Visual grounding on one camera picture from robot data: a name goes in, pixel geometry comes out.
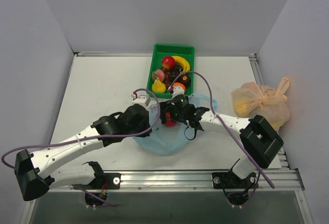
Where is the red apple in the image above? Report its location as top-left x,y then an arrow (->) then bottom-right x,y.
164,112 -> 177,127

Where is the orange fruit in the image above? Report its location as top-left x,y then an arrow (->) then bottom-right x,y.
173,82 -> 186,92

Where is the dark mangosteen fruit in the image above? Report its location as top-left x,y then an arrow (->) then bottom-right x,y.
177,74 -> 191,88

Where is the blue printed plastic bag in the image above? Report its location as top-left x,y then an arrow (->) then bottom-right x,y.
133,93 -> 210,156

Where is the yellow banana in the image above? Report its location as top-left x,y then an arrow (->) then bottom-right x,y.
172,55 -> 190,72

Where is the red pomegranate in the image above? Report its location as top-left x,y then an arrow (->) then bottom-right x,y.
161,55 -> 175,70

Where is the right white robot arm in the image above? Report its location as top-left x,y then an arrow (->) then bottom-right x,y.
160,95 -> 284,188

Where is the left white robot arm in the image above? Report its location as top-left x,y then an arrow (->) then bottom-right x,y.
14,104 -> 152,201

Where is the dark purple fruit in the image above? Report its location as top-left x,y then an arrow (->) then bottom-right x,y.
168,64 -> 183,82

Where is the peach fruit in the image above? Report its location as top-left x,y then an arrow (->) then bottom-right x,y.
151,69 -> 165,82

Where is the orange plastic bag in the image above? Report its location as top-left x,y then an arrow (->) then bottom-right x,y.
231,77 -> 291,131

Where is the red grape bunch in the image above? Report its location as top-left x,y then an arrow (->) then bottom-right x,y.
161,67 -> 172,88

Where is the yellow pear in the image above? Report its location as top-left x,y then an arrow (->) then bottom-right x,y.
152,79 -> 167,93

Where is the green plastic tray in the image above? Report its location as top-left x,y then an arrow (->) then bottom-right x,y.
147,44 -> 195,99

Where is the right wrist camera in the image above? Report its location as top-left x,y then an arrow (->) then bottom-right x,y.
169,86 -> 185,99

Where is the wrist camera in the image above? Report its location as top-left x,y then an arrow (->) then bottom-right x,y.
131,92 -> 151,109
169,86 -> 185,99

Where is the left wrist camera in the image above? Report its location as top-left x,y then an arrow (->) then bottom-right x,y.
131,92 -> 151,109

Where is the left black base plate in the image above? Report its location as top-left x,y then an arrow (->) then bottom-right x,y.
73,172 -> 121,190

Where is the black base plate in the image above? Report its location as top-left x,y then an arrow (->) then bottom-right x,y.
212,172 -> 243,189
73,172 -> 121,190

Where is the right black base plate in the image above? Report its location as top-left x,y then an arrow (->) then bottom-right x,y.
212,172 -> 243,189

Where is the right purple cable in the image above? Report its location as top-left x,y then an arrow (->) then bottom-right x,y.
168,71 -> 276,190

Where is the aluminium front rail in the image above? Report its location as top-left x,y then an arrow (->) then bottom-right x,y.
28,170 -> 305,193

